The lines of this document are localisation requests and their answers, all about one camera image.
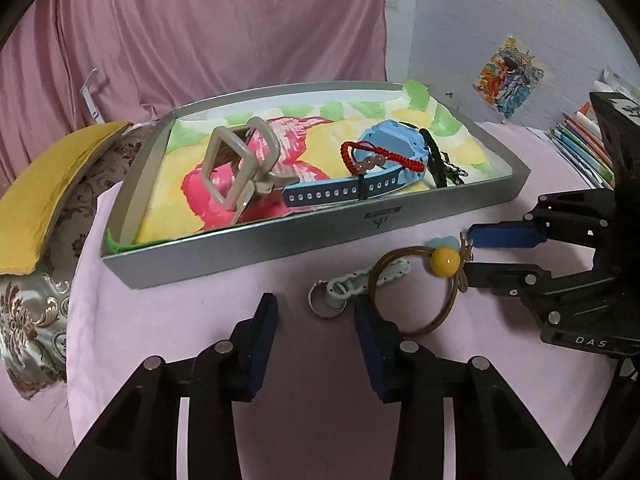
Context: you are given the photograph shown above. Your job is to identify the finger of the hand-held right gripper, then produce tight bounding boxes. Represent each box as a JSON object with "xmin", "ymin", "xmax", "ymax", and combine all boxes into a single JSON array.
[
  {"xmin": 469, "ymin": 190, "xmax": 617, "ymax": 251},
  {"xmin": 464, "ymin": 261, "xmax": 602, "ymax": 312}
]

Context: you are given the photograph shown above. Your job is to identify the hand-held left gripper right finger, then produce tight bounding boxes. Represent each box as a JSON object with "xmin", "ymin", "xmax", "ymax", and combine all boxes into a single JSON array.
[{"xmin": 354, "ymin": 299, "xmax": 576, "ymax": 480}]

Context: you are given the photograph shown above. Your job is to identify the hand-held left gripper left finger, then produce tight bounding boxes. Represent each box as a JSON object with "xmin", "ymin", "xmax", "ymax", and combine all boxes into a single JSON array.
[{"xmin": 60, "ymin": 292, "xmax": 279, "ymax": 480}]

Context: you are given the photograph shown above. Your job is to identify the brown hair tie yellow bead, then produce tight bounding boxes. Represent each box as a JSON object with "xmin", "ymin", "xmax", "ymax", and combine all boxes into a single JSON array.
[{"xmin": 368, "ymin": 234, "xmax": 474, "ymax": 338}]

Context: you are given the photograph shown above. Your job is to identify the white braided keychain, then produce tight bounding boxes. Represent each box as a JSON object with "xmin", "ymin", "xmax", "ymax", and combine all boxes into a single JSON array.
[{"xmin": 308, "ymin": 259, "xmax": 414, "ymax": 319}]

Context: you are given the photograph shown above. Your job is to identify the grey shallow box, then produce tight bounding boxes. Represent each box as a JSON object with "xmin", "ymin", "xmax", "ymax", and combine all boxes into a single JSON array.
[{"xmin": 100, "ymin": 80, "xmax": 532, "ymax": 292}]

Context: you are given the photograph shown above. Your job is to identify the black hair tie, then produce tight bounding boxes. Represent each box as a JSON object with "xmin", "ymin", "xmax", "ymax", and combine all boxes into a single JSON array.
[{"xmin": 419, "ymin": 128, "xmax": 469, "ymax": 189}]

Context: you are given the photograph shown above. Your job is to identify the blue wrist watch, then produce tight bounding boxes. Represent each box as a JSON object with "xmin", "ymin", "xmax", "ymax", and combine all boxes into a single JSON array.
[{"xmin": 281, "ymin": 119, "xmax": 432, "ymax": 209}]

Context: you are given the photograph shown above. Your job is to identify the red braided bracelet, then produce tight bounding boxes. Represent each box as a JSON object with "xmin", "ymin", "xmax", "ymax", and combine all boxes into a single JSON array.
[{"xmin": 340, "ymin": 141, "xmax": 420, "ymax": 177}]

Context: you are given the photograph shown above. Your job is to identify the beige plastic buckle clip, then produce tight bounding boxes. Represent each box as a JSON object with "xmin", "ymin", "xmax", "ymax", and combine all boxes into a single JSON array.
[{"xmin": 202, "ymin": 116, "xmax": 282, "ymax": 224}]

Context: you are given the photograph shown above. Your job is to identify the stack of books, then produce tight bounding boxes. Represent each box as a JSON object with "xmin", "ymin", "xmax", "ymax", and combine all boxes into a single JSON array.
[{"xmin": 546, "ymin": 102, "xmax": 617, "ymax": 192}]

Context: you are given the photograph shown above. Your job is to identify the colourful painted paper sheet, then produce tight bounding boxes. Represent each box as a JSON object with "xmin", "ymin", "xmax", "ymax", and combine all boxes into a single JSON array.
[{"xmin": 112, "ymin": 80, "xmax": 512, "ymax": 253}]

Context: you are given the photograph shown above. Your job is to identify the floral satin pillow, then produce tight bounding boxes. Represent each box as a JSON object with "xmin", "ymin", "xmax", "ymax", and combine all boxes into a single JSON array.
[{"xmin": 0, "ymin": 123, "xmax": 162, "ymax": 402}]

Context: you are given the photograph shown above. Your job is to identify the yellow pillow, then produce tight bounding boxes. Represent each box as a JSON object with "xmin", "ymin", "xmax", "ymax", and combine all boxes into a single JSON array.
[{"xmin": 0, "ymin": 121, "xmax": 133, "ymax": 277}]

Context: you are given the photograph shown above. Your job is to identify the white folding lamp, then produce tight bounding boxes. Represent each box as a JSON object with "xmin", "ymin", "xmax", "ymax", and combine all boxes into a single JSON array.
[{"xmin": 79, "ymin": 68, "xmax": 107, "ymax": 124}]

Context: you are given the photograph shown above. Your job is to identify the pink curtain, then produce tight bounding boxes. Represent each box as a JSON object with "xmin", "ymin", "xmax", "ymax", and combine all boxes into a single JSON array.
[{"xmin": 0, "ymin": 0, "xmax": 390, "ymax": 137}]

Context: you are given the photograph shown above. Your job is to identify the colourful figure wall poster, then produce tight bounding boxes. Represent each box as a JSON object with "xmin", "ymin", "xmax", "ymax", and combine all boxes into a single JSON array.
[{"xmin": 473, "ymin": 35, "xmax": 546, "ymax": 121}]

